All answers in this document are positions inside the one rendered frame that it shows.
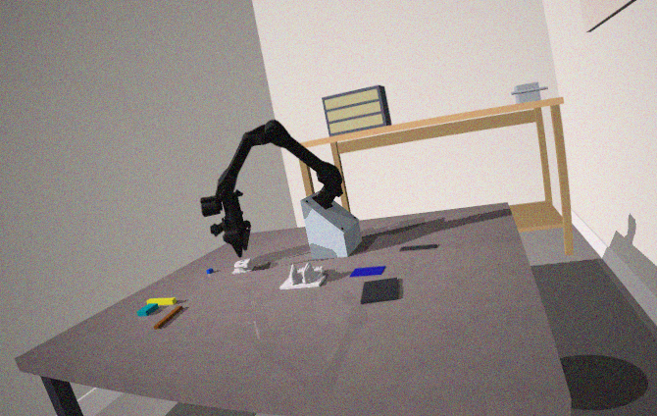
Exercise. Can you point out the orange long bar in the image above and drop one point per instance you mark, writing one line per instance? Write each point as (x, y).
(167, 318)

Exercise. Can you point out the blue rectangular plate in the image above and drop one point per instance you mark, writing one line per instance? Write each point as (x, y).
(377, 270)

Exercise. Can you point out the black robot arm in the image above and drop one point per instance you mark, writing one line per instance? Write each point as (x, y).
(272, 132)

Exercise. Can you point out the cyan rectangular block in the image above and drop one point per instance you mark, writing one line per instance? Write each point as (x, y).
(149, 308)

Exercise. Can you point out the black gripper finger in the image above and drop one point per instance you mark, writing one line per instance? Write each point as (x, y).
(246, 235)
(237, 245)

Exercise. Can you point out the yellow rectangular block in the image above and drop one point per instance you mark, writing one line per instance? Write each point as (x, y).
(162, 301)

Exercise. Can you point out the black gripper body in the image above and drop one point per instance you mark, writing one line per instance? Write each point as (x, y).
(236, 225)

